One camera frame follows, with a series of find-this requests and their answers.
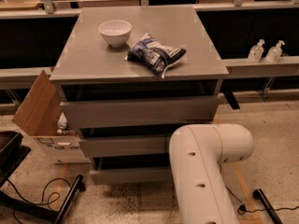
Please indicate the grey bottom drawer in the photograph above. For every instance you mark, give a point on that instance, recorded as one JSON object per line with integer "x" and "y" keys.
{"x": 131, "y": 169}

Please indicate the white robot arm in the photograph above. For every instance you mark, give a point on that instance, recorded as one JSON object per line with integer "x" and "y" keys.
{"x": 195, "y": 153}

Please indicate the black stand leg right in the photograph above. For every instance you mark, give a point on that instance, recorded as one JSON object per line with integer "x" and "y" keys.
{"x": 258, "y": 194}

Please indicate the grey drawer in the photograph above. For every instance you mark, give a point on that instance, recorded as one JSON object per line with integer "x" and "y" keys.
{"x": 125, "y": 145}
{"x": 139, "y": 112}
{"x": 131, "y": 169}

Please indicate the grey middle drawer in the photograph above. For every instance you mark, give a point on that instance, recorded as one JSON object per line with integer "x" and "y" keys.
{"x": 125, "y": 145}

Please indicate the blue white snack bag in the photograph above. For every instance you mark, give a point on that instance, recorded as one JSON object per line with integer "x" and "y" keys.
{"x": 156, "y": 56}

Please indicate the grey drawer cabinet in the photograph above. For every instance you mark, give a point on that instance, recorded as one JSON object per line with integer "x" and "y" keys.
{"x": 83, "y": 93}

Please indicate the white ceramic bowl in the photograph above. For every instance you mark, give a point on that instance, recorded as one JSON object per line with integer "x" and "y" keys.
{"x": 116, "y": 32}

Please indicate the grey metal rail shelf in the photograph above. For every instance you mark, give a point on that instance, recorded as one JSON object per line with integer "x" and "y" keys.
{"x": 255, "y": 66}

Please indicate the grey top drawer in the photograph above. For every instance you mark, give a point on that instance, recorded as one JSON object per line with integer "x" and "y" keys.
{"x": 139, "y": 112}

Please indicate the clear pump bottle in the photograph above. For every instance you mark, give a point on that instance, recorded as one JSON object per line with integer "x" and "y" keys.
{"x": 256, "y": 51}
{"x": 275, "y": 52}

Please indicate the right clear pump bottle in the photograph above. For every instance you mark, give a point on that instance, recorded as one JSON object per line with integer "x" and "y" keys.
{"x": 275, "y": 52}

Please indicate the left clear pump bottle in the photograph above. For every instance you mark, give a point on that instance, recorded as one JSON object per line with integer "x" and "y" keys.
{"x": 256, "y": 51}

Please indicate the black stand base left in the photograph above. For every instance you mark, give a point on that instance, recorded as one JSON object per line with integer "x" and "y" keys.
{"x": 46, "y": 200}

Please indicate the open cardboard box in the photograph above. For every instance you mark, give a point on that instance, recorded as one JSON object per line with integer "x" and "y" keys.
{"x": 37, "y": 117}

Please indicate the white bottle in box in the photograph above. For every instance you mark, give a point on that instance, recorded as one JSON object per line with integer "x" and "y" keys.
{"x": 62, "y": 122}

